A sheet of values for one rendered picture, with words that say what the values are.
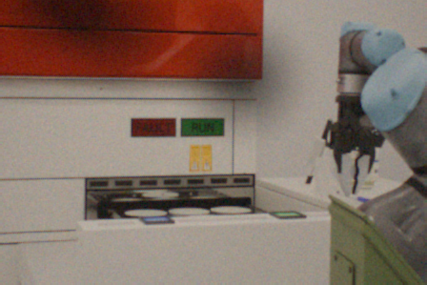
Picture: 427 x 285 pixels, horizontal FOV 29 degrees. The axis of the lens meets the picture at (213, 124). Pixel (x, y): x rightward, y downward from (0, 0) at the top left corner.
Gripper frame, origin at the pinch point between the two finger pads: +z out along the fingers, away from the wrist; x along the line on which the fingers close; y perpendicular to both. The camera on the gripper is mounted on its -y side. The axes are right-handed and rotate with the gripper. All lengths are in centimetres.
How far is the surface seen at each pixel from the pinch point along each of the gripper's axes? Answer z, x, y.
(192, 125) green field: -11, 22, 48
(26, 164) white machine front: 1, 63, 49
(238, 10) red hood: -40, 13, 43
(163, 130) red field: -9, 29, 48
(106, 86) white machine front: -19, 44, 48
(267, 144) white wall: 1, -59, 197
